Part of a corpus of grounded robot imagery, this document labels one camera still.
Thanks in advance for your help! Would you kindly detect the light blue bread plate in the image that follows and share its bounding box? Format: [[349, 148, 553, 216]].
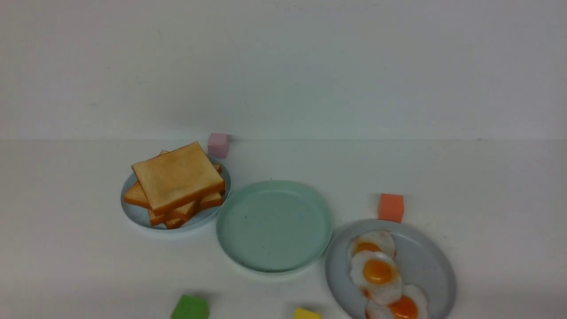
[[121, 156, 232, 234]]

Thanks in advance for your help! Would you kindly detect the mint green center plate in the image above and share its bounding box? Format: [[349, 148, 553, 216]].
[[216, 180, 333, 275]]

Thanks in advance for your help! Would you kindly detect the orange foam cube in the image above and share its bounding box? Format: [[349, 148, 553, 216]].
[[377, 193, 404, 223]]

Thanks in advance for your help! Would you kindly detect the yellow foam cube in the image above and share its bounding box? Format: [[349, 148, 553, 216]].
[[292, 307, 322, 319]]

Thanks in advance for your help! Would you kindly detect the toast slice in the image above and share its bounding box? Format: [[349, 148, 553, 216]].
[[148, 209, 192, 230], [122, 182, 198, 225], [173, 188, 225, 214], [132, 142, 225, 214]]

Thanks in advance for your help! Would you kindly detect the green foam cube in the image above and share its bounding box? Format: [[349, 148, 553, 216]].
[[170, 294, 210, 319]]

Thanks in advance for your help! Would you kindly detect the pink foam cube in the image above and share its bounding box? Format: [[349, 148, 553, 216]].
[[207, 133, 229, 159]]

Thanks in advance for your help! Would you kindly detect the fried egg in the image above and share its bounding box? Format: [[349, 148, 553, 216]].
[[365, 284, 429, 319], [349, 251, 403, 305], [348, 230, 396, 259]]

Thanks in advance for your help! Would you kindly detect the grey egg plate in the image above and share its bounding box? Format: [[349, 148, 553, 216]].
[[324, 219, 457, 319]]

